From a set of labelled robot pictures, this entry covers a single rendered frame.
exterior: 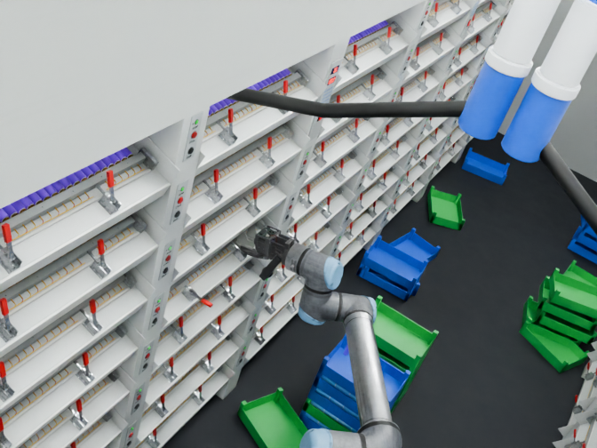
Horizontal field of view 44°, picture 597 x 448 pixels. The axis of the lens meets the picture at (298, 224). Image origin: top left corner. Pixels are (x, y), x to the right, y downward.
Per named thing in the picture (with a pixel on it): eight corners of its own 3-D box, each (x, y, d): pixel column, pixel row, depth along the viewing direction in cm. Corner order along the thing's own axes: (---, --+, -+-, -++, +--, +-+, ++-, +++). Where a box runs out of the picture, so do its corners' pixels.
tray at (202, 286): (267, 245, 260) (281, 230, 254) (155, 337, 214) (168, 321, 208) (227, 204, 262) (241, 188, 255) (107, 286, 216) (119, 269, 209)
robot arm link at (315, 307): (333, 330, 231) (342, 294, 227) (297, 324, 229) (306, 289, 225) (329, 315, 240) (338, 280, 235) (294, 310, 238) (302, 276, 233)
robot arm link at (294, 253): (309, 266, 236) (293, 280, 229) (296, 260, 238) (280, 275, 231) (312, 243, 232) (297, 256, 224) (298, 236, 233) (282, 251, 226)
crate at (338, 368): (404, 384, 299) (411, 372, 294) (383, 415, 283) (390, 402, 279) (341, 344, 307) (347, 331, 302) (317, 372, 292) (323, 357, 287)
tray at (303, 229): (343, 208, 324) (362, 189, 315) (269, 272, 278) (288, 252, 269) (311, 174, 326) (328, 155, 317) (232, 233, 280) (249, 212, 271)
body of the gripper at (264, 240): (266, 223, 237) (298, 236, 232) (264, 246, 242) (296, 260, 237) (252, 234, 231) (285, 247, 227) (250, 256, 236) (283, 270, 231)
